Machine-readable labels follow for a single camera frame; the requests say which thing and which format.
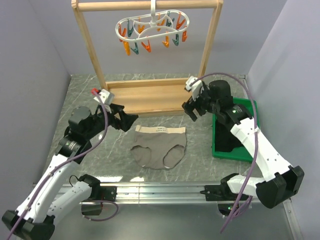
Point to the yellow clip front right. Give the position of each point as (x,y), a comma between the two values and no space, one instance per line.
(166,42)

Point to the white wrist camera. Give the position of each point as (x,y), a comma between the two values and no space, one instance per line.
(105,96)
(194,86)

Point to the yellow clip inner left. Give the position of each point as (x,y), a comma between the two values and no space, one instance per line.
(141,25)

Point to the orange clip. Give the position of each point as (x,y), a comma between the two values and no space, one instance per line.
(147,46)
(184,36)
(180,24)
(121,32)

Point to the black garment in bin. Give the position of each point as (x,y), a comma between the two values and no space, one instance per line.
(225,141)

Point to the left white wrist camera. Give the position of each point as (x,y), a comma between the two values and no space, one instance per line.
(105,96)

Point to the teal clip back left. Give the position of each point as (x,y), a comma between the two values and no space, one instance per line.
(130,28)

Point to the wooden hanging rack frame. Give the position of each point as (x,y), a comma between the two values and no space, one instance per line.
(148,97)

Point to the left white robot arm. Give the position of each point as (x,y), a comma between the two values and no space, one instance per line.
(38,215)

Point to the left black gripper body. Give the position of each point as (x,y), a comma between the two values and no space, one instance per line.
(99,124)

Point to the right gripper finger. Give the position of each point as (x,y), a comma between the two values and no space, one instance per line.
(192,115)
(190,105)

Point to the yellow clip front left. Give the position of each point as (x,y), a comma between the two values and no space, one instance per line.
(127,48)

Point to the teal clip front right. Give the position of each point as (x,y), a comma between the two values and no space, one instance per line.
(176,40)

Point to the yellow clip back centre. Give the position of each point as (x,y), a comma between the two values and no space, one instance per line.
(161,19)

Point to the white plastic clip hanger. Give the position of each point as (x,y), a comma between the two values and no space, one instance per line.
(151,30)

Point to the aluminium mounting rail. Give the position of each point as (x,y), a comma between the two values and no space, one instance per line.
(179,211)

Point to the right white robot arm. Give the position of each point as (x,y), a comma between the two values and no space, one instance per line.
(280,180)

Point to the teal clip front left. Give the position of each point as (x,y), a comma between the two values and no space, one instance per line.
(135,49)

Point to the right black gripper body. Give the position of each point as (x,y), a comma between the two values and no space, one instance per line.
(211,106)

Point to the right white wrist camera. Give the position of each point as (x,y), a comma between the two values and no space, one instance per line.
(194,86)

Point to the taupe underwear beige waistband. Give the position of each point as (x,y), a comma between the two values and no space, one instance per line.
(158,148)

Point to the teal clip back centre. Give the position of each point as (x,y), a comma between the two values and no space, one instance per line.
(169,20)

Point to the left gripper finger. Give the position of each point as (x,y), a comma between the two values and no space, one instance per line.
(117,109)
(125,121)

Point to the yellow clip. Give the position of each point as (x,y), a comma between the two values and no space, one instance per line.
(161,19)
(141,25)
(166,42)
(127,48)

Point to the teal clip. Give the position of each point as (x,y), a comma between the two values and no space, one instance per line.
(135,49)
(176,40)
(130,28)
(169,20)

